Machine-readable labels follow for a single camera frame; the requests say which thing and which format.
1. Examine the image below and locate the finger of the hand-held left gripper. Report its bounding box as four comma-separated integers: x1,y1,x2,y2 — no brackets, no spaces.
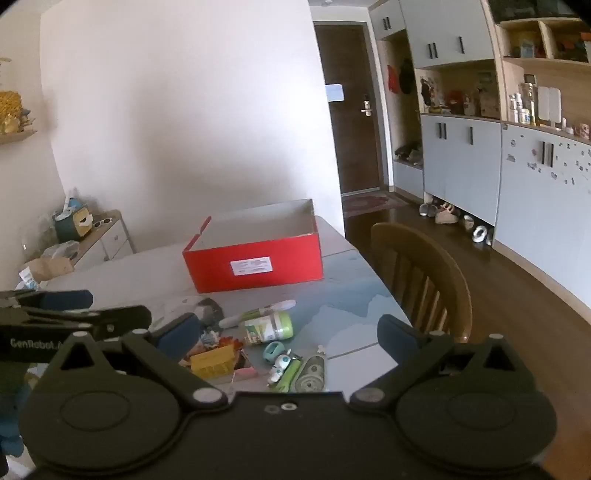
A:
0,289,94,312
17,305,153,341

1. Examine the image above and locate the person's left hand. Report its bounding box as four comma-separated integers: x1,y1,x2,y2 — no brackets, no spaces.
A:
0,367,32,457

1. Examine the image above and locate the green lid plastic jar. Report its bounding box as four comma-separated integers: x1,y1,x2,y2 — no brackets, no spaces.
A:
243,310,295,346

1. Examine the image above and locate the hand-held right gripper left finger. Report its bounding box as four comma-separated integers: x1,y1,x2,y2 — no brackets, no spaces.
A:
46,313,230,410

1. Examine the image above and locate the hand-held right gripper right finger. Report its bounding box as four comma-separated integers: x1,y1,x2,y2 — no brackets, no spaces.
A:
349,314,536,411

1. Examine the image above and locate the patterned door rug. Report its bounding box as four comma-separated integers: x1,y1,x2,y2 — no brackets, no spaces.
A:
342,191,411,219

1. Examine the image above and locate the wooden chair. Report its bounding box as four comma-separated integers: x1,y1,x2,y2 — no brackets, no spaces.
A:
370,222,474,345

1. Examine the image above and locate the row of shelf ornaments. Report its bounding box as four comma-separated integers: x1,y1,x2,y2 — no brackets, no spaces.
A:
419,73,502,119

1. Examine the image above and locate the green plastic case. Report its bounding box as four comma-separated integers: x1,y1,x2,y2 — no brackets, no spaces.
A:
268,359,304,392

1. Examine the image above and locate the yellow ornament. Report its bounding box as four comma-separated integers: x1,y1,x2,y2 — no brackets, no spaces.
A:
0,91,25,135

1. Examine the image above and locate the white tube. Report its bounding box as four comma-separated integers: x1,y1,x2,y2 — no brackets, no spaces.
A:
218,299,297,330

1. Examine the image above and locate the green grey flat gadget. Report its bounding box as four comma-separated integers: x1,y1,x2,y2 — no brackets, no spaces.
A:
295,355,327,392

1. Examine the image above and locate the yellow toy block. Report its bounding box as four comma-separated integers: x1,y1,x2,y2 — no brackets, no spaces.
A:
189,344,238,380

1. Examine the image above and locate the grey fuzzy toy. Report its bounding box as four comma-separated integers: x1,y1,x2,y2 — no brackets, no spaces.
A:
185,298,225,331

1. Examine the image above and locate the white wooden wall cabinet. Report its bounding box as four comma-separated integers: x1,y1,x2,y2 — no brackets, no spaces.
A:
368,0,591,315

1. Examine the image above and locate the red cardboard box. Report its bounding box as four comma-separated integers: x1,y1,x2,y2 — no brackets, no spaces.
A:
181,198,324,294

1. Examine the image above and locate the brown door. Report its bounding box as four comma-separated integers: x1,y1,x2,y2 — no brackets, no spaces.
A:
313,22,387,195

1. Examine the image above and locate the brown paper bag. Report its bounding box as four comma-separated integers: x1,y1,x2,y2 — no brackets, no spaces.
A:
25,257,75,282

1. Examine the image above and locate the row of small bottles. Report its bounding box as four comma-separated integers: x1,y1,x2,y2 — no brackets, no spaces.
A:
507,82,539,127

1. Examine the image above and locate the dark shoes pair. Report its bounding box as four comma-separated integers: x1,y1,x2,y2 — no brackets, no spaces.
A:
394,142,424,165

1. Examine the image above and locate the small white sideboard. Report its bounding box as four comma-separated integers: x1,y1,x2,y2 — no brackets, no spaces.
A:
68,209,136,271

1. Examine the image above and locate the teal tissue box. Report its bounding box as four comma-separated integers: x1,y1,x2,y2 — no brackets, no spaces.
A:
52,198,96,242

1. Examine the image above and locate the orange toy figure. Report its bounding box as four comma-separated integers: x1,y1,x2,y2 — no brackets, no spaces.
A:
217,337,245,359

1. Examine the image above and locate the clear plastic bag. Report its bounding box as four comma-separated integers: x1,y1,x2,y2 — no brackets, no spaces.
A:
41,239,79,260

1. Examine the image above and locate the wooden wall shelf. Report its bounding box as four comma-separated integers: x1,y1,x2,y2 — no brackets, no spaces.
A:
0,128,38,145

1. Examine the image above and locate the black hat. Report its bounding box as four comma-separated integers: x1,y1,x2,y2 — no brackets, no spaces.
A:
398,57,416,96

